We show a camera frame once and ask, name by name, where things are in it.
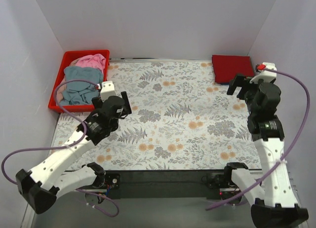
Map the beige t shirt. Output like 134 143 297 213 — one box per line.
56 58 79 103

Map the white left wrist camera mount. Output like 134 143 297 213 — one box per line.
98 81 117 102

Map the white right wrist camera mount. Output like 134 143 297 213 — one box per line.
250 62 277 83

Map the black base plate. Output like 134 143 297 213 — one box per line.
106 170 238 199

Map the red t shirt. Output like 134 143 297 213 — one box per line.
211 55 254 83

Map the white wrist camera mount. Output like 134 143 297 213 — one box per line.
250 62 277 83
98 81 117 102

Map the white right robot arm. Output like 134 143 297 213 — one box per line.
223 75 309 228

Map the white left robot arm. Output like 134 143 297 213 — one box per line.
16 92 131 214

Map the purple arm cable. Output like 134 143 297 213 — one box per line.
1 79 120 218
205 69 311 211

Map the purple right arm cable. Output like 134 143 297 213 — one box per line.
205 69 311 211

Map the grey blue t shirt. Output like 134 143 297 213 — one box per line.
58 66 104 106

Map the pink t shirt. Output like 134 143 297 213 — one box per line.
75 54 106 71

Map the floral patterned table mat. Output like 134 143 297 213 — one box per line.
46 59 278 171

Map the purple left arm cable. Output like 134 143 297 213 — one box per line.
1 79 120 218

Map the red plastic bin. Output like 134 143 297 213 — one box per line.
48 49 110 113

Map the aluminium frame rail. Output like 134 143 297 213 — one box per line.
16 162 309 228

